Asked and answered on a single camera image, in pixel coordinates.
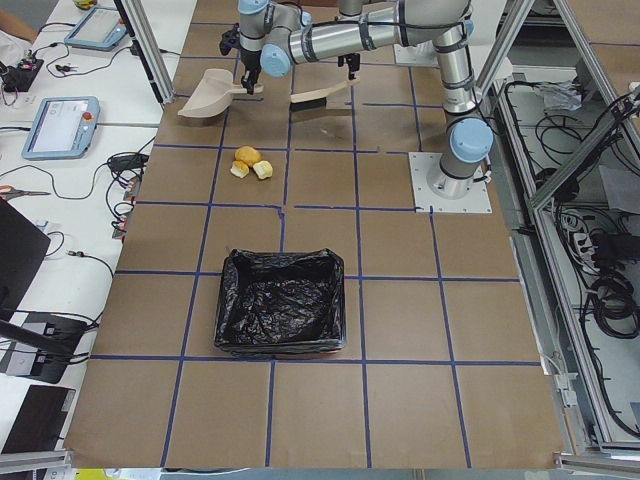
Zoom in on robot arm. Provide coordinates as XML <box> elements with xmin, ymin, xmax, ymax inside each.
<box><xmin>220</xmin><ymin>1</ymin><xmax>493</xmax><ymax>181</ymax></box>

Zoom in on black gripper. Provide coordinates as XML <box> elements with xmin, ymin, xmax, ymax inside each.
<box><xmin>337</xmin><ymin>53</ymin><xmax>360</xmax><ymax>82</ymax></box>
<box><xmin>240</xmin><ymin>47</ymin><xmax>263</xmax><ymax>94</ymax></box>

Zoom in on near blue teach pendant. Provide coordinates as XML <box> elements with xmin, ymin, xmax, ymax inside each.
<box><xmin>21</xmin><ymin>96</ymin><xmax>101</xmax><ymax>161</ymax></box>

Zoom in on orange handled scissors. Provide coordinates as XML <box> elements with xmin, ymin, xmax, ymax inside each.
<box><xmin>0</xmin><ymin>185</ymin><xmax>50</xmax><ymax>201</ymax></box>

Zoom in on pale bread piece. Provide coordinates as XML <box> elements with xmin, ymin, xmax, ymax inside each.
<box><xmin>230</xmin><ymin>160</ymin><xmax>250</xmax><ymax>178</ymax></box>

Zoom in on bin with black bag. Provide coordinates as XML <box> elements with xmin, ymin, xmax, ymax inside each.
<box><xmin>213</xmin><ymin>249</ymin><xmax>347</xmax><ymax>356</ymax></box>

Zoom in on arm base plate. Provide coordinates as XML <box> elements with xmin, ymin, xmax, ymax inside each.
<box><xmin>408</xmin><ymin>152</ymin><xmax>492</xmax><ymax>214</ymax></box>

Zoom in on white hand brush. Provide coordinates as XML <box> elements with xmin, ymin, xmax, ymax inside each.
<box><xmin>289</xmin><ymin>78</ymin><xmax>360</xmax><ymax>112</ymax></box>

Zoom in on blue teach pendant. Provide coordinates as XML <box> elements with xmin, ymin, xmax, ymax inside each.
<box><xmin>64</xmin><ymin>6</ymin><xmax>127</xmax><ymax>51</ymax></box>
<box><xmin>21</xmin><ymin>96</ymin><xmax>101</xmax><ymax>161</ymax></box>

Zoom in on far blue teach pendant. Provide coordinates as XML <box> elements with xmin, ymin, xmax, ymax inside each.
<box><xmin>64</xmin><ymin>6</ymin><xmax>127</xmax><ymax>51</ymax></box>

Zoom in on white plastic dustpan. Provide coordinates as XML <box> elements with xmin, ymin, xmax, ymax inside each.
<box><xmin>178</xmin><ymin>68</ymin><xmax>248</xmax><ymax>119</ymax></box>

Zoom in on round brown bread bun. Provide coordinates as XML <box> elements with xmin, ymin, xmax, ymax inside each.
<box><xmin>234</xmin><ymin>146</ymin><xmax>262</xmax><ymax>167</ymax></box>

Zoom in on crusty bread piece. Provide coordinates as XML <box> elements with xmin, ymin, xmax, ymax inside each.
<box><xmin>252</xmin><ymin>160</ymin><xmax>274</xmax><ymax>180</ymax></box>

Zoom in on yellow object on desk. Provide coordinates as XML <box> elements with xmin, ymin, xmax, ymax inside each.
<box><xmin>73</xmin><ymin>0</ymin><xmax>98</xmax><ymax>11</ymax></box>

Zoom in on black monitor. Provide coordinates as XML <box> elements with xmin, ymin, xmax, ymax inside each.
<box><xmin>0</xmin><ymin>200</ymin><xmax>50</xmax><ymax>321</ymax></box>

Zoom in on silver aluminium frame post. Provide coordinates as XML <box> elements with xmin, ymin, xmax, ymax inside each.
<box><xmin>114</xmin><ymin>0</ymin><xmax>175</xmax><ymax>106</ymax></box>

